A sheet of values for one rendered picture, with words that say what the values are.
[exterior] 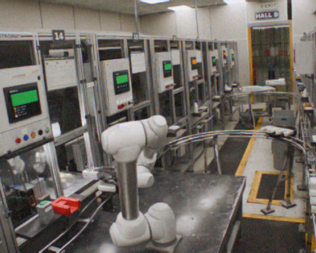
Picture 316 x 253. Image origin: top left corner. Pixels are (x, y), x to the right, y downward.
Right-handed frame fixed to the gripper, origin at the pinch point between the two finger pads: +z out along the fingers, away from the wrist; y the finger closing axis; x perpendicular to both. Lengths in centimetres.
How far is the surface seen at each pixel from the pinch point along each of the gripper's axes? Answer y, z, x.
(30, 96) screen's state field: 61, 16, 35
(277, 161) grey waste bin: -88, -109, -278
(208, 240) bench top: -35, -79, 5
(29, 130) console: 41, 18, 39
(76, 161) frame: -4.0, 40.7, -24.2
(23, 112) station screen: 53, 16, 43
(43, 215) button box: -7, 6, 51
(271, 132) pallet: -17, -103, -186
